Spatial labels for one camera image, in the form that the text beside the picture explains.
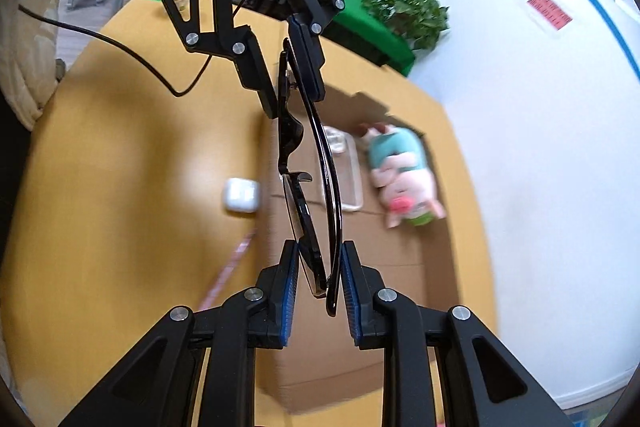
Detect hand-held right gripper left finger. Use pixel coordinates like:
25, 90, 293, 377
59, 239, 302, 427

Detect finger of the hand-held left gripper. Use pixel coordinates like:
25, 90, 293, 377
150, 0, 281, 120
270, 0, 347, 104

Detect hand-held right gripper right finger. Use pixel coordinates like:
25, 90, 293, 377
341, 241, 576, 427

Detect brown cardboard box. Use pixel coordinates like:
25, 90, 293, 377
257, 89, 463, 413

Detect black glasses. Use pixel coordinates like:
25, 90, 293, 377
276, 37, 343, 318

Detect green plant stand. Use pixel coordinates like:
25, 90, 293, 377
260, 0, 417, 75

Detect pink striped pen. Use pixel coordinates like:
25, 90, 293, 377
200, 229, 258, 308

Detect white earbud case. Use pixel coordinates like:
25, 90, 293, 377
221, 177, 261, 214

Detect green potted plant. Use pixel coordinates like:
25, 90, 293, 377
362, 0, 451, 52

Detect clear phone case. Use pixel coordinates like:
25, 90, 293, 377
320, 125, 365, 212

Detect teal and pink pig plush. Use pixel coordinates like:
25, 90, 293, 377
357, 123, 447, 229

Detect white quilted jacket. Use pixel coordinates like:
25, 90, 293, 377
0, 0, 71, 132

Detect black cable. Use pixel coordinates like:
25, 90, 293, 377
19, 0, 253, 98

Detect red wall sign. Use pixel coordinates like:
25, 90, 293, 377
526, 0, 573, 28

